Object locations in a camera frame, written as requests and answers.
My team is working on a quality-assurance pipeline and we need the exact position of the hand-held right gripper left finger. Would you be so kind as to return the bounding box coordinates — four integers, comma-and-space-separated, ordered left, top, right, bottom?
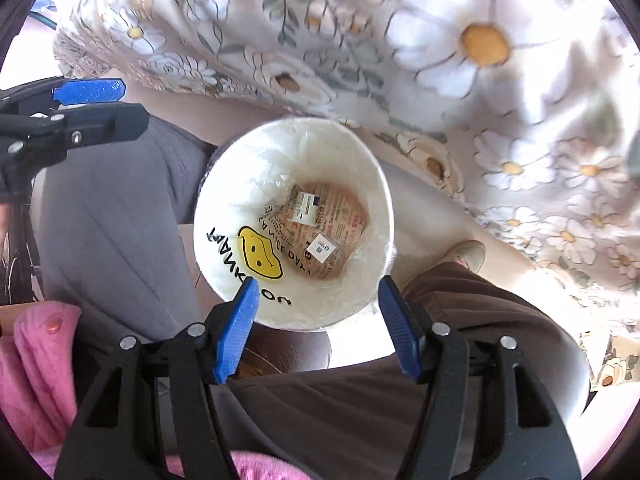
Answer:
54, 278, 261, 480

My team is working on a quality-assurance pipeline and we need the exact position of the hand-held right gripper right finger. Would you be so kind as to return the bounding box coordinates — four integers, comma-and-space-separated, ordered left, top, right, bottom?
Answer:
378, 276, 583, 480

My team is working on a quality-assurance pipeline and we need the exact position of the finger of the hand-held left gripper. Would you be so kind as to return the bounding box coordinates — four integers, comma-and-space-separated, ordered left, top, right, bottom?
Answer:
0, 77, 127, 117
0, 102, 150, 153

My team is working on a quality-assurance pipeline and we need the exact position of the brown printed paper bag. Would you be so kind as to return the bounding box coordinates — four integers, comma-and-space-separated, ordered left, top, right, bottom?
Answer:
265, 182, 371, 281

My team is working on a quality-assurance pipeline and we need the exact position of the white smiley print trash bin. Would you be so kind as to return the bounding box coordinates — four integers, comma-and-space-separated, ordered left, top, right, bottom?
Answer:
192, 117, 396, 332

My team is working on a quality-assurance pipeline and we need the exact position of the dark brown round stool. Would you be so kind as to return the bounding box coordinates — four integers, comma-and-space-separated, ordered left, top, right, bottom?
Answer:
234, 324, 331, 378

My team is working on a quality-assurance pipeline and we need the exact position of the person's brown trouser leg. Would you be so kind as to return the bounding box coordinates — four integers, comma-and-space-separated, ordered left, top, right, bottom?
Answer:
220, 260, 591, 480

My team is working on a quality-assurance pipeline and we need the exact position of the person's beige shoe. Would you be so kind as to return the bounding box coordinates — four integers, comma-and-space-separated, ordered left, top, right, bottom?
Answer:
440, 240, 487, 274

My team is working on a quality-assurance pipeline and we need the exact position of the grey cloth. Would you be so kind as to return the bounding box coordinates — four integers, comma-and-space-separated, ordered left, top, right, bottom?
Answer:
30, 115, 213, 356

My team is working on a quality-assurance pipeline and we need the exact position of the pink quilted cloth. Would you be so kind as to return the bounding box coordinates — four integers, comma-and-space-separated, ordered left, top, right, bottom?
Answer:
0, 302, 311, 480

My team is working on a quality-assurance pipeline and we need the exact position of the floral bed sheet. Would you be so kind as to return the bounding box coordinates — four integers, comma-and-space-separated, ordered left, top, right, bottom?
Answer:
52, 0, 640, 401

